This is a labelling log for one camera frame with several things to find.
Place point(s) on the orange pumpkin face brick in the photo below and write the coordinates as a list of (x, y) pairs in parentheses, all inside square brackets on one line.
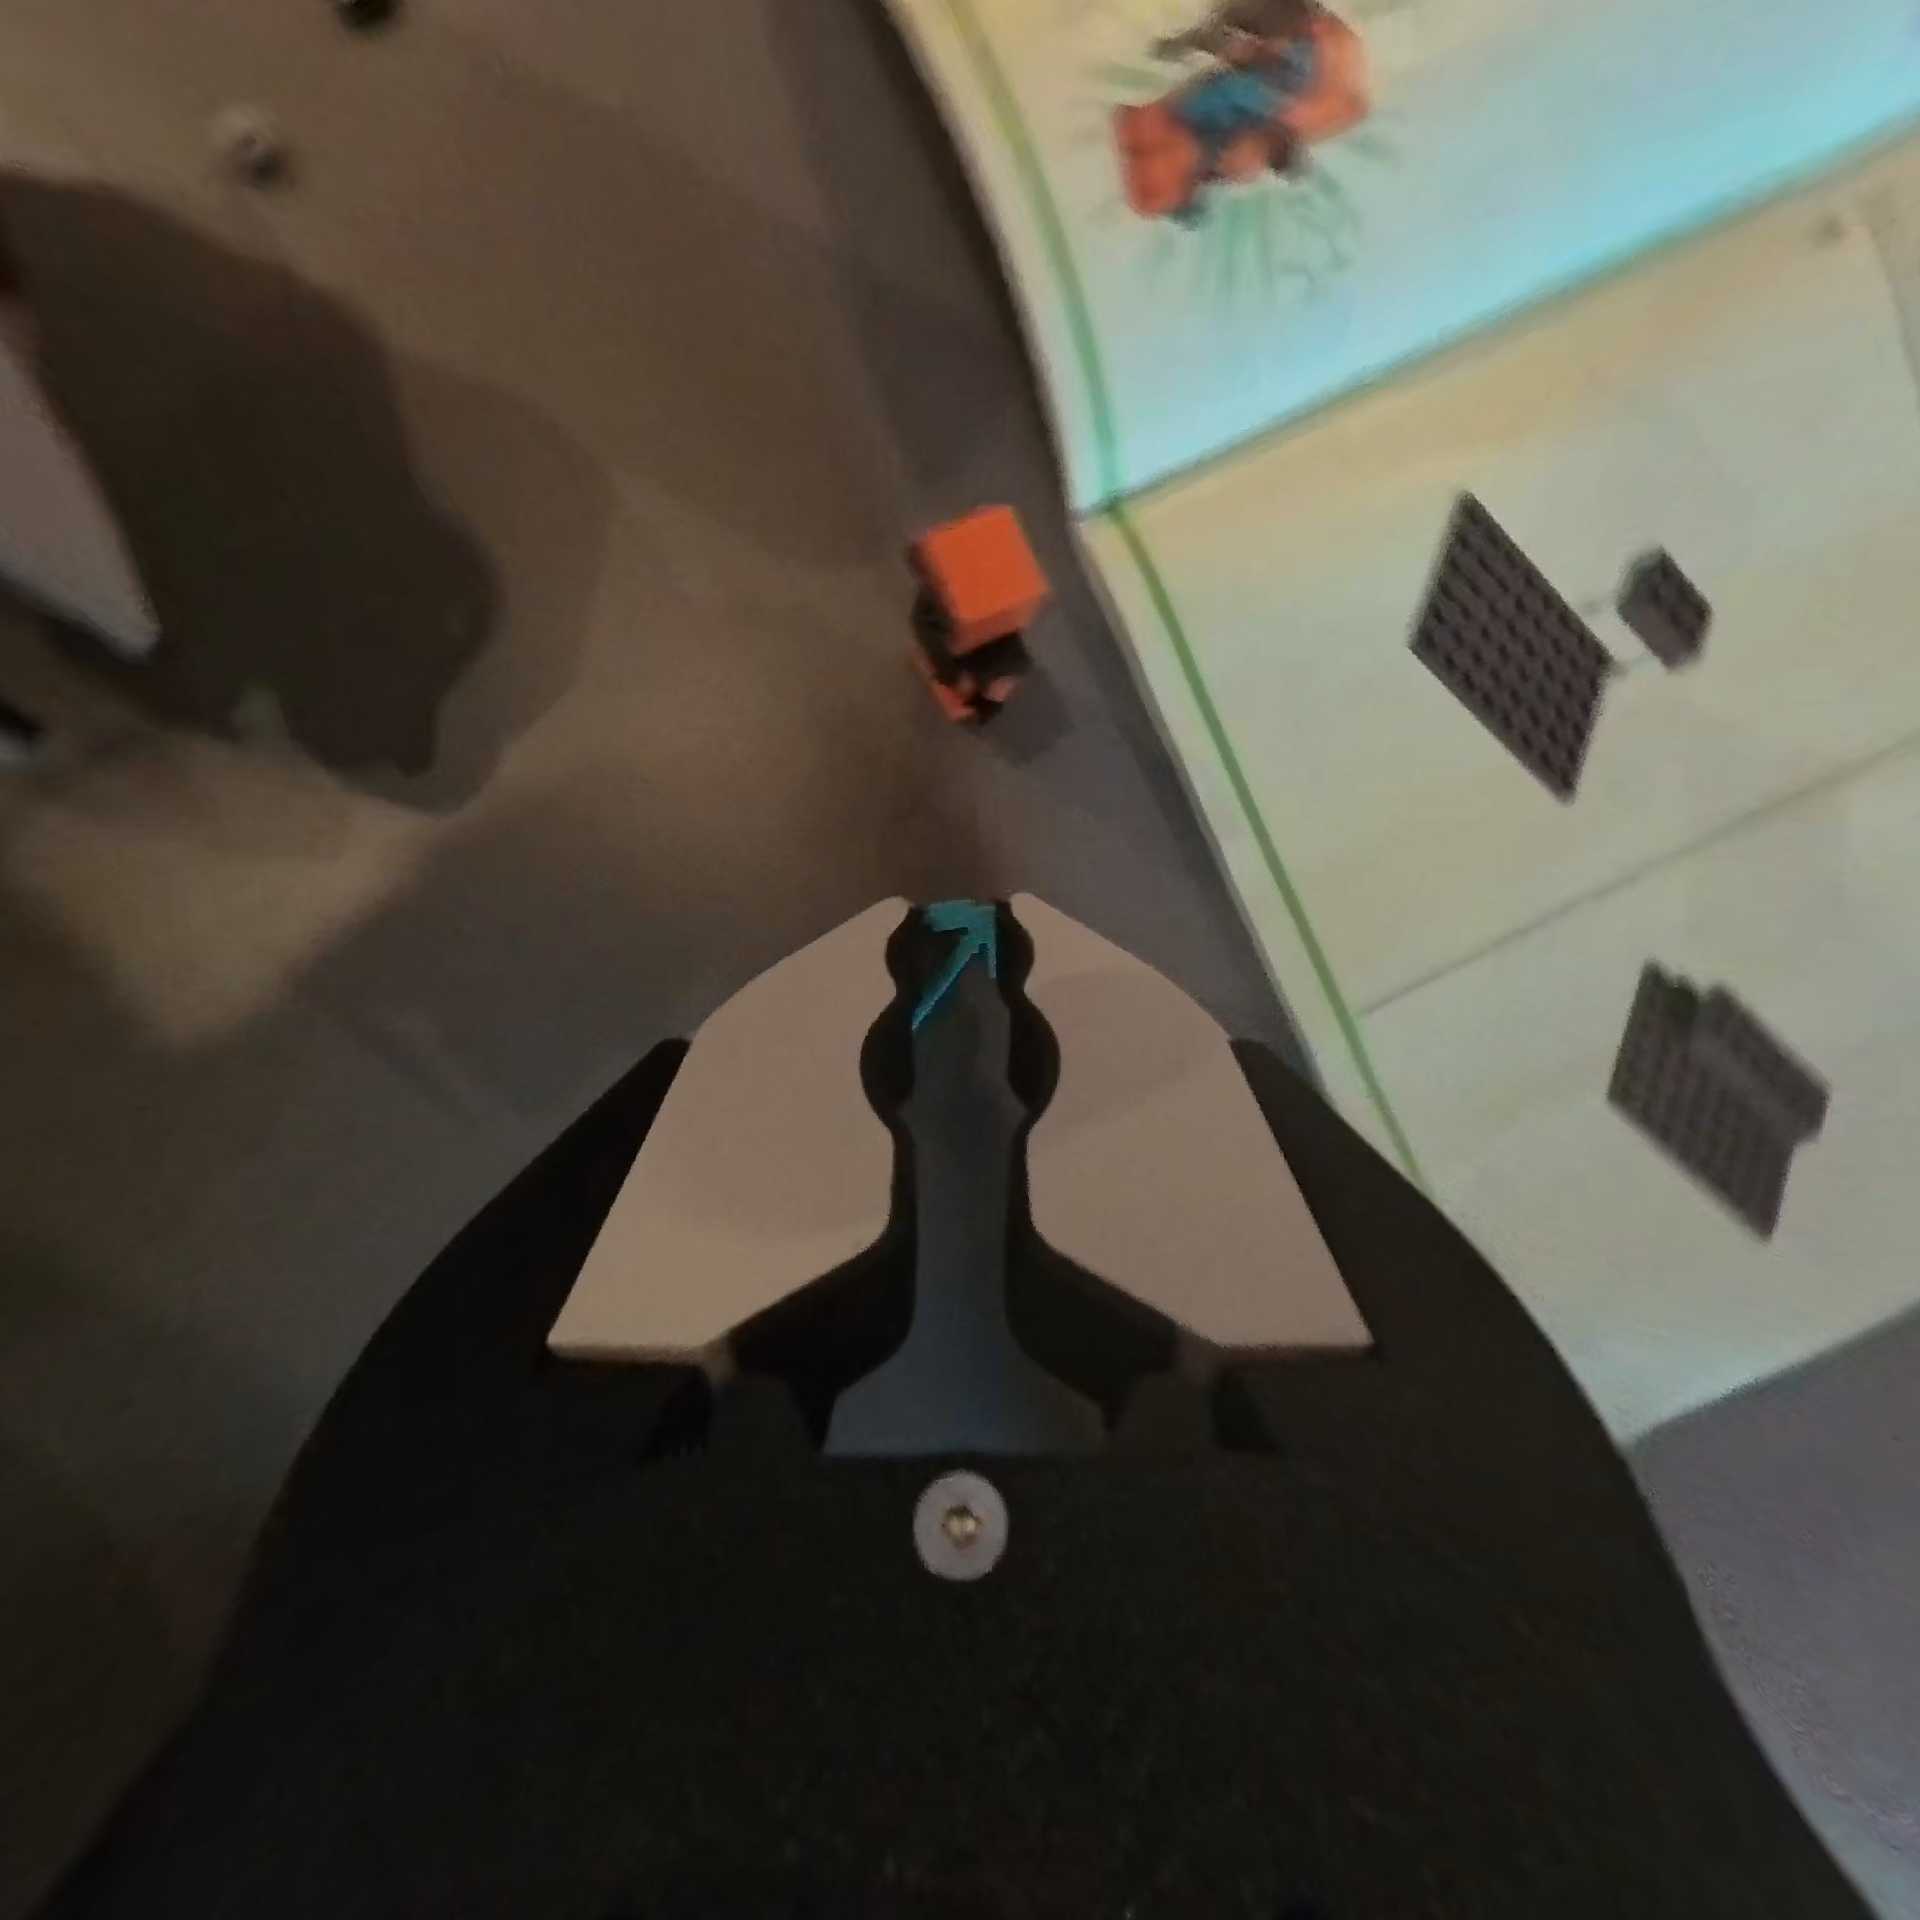
[(980, 566)]

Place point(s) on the small white toy stud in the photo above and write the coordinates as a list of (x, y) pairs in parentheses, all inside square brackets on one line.
[(249, 139)]

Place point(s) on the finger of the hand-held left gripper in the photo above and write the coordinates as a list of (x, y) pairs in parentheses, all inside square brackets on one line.
[(66, 510)]

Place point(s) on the teal toy sword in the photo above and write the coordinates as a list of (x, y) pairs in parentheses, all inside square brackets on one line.
[(957, 957)]

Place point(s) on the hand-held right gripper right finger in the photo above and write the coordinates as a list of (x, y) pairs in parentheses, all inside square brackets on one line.
[(1201, 1200)]

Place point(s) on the small green toy brick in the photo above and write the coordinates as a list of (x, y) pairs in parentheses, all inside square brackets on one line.
[(371, 11)]

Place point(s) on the white instruction booklet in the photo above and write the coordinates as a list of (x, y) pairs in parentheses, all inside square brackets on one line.
[(1561, 750)]

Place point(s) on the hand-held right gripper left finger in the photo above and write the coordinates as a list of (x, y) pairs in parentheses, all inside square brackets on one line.
[(736, 1200)]

